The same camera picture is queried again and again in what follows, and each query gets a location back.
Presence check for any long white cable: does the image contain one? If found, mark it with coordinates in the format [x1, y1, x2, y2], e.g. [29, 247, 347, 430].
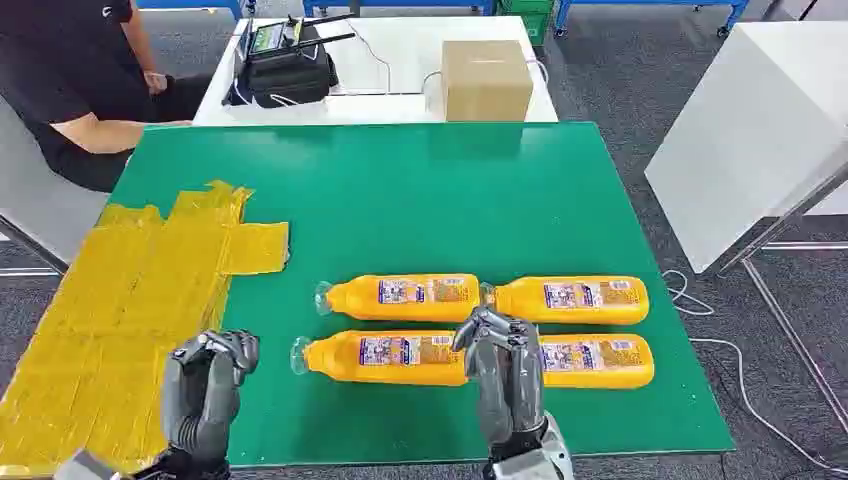
[329, 19, 393, 97]

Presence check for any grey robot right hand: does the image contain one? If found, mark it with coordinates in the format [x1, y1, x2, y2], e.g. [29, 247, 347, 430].
[452, 305, 548, 458]

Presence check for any blue metal frame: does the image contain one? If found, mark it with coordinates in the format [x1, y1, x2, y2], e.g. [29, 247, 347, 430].
[135, 0, 258, 20]
[302, 0, 498, 18]

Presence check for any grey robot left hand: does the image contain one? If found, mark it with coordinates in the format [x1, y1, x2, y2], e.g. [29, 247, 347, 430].
[160, 329, 261, 462]

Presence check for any green crate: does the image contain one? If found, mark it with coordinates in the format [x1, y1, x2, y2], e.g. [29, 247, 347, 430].
[498, 0, 556, 46]

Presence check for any cardboard box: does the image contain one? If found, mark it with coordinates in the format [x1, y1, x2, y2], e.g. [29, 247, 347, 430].
[440, 39, 535, 123]

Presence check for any yellow sheet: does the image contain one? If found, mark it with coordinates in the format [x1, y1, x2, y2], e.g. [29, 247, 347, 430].
[0, 180, 291, 478]

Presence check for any short white cable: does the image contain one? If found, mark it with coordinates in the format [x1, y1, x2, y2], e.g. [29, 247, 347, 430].
[231, 78, 307, 109]

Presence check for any white floor cable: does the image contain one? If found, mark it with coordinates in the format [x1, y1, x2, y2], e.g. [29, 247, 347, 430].
[662, 269, 848, 476]

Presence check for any person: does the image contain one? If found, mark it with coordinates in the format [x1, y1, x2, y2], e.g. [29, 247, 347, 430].
[0, 0, 213, 193]

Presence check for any black remote controller with antennas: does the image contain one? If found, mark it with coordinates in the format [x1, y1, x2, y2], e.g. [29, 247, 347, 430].
[246, 13, 357, 66]

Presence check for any white desk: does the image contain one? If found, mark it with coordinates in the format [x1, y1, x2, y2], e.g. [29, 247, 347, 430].
[192, 16, 559, 127]

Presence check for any white cable behind box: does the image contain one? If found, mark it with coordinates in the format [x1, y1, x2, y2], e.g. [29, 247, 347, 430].
[421, 58, 551, 95]

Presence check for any white table with metal legs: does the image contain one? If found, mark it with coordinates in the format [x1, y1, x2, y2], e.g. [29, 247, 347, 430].
[0, 99, 112, 276]
[644, 21, 848, 435]

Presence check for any orange drink bottle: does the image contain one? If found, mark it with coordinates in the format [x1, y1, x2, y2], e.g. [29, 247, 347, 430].
[313, 273, 483, 323]
[480, 275, 651, 327]
[290, 329, 473, 388]
[536, 333, 656, 390]

